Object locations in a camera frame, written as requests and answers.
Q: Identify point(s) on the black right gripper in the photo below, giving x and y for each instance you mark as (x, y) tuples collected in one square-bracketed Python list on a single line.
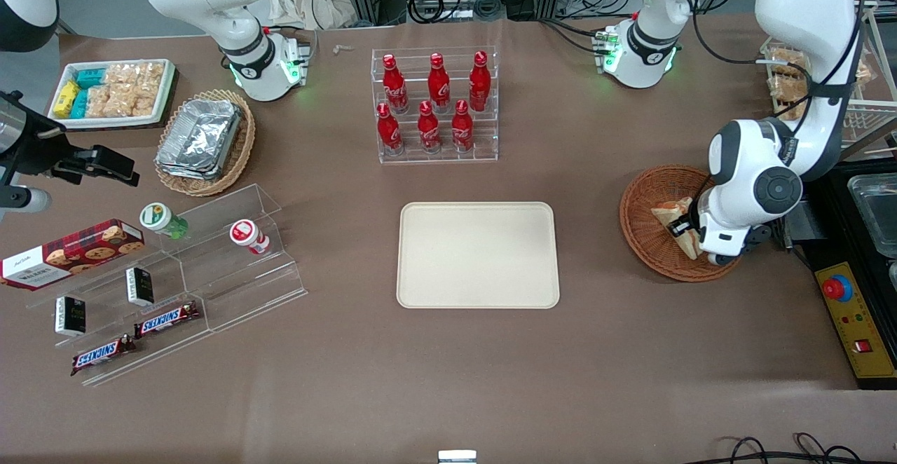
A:
[(36, 148)]

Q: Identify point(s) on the red tartan cookie box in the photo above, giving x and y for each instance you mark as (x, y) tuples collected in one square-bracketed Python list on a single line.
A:
[(70, 254)]

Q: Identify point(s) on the triangular sandwich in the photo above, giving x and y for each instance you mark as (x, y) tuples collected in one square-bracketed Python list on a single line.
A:
[(666, 210)]

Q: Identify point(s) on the beige plastic tray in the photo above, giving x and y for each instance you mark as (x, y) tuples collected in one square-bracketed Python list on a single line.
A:
[(476, 257)]

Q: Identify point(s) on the small black white box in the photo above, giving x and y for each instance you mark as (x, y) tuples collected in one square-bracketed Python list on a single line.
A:
[(140, 287), (70, 315)]

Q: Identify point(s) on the red capped drink bottle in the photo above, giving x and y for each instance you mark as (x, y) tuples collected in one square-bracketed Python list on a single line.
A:
[(247, 235)]

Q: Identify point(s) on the black yellow control box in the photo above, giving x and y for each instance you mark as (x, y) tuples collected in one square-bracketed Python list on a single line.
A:
[(862, 324)]

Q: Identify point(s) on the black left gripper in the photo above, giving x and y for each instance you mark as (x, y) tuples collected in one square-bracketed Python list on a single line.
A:
[(694, 223)]

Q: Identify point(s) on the clear plastic container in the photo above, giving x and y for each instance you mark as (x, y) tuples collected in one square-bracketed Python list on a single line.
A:
[(876, 208)]

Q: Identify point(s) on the green capped drink bottle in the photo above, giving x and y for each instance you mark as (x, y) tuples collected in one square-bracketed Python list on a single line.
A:
[(160, 219)]

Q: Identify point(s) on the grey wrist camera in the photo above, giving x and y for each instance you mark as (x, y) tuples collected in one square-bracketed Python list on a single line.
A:
[(720, 245), (24, 201)]

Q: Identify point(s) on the teal snack packet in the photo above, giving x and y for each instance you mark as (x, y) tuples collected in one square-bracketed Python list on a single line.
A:
[(80, 104), (90, 78)]

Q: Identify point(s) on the red cola bottle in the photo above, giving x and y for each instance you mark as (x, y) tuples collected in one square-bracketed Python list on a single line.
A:
[(479, 84), (389, 131), (462, 129), (394, 85), (439, 84), (429, 130)]

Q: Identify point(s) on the clear acrylic stepped shelf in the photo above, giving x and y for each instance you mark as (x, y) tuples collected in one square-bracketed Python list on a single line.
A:
[(238, 289)]

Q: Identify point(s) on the brown wicker basket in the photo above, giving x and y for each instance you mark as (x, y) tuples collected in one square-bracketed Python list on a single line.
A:
[(648, 240)]

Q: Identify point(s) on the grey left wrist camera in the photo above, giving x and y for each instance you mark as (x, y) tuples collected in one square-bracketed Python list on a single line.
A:
[(720, 245)]

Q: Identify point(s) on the stack of foil trays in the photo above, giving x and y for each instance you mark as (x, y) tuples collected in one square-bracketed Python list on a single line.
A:
[(200, 138)]

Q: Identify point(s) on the light wicker basket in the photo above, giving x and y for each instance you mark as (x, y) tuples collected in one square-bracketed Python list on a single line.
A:
[(242, 148)]

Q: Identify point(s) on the clear acrylic bottle rack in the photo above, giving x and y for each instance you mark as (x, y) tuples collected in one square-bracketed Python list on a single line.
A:
[(483, 134)]

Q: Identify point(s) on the red emergency stop button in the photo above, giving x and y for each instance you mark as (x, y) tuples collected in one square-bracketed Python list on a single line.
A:
[(837, 289)]

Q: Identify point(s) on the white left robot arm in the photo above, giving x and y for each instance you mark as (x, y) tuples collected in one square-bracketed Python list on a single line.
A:
[(806, 1)]

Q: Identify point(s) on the small crumpled paper scrap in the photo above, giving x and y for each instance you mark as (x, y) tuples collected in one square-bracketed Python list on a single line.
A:
[(343, 48)]

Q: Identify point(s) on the yellow snack packet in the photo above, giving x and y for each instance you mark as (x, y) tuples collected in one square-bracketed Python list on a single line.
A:
[(65, 99)]

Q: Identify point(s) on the white rectangular snack tray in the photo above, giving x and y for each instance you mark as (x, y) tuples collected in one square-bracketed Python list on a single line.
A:
[(112, 123)]

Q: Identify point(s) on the rice cracker bag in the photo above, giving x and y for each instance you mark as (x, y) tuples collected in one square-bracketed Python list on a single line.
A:
[(148, 96), (790, 108), (863, 71), (786, 63), (112, 101), (133, 73), (788, 87)]

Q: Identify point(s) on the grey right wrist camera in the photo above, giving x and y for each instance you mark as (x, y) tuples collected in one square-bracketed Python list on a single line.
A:
[(24, 201)]

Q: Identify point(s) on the snickers chocolate bar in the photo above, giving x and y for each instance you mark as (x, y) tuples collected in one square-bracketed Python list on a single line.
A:
[(101, 354), (167, 319)]

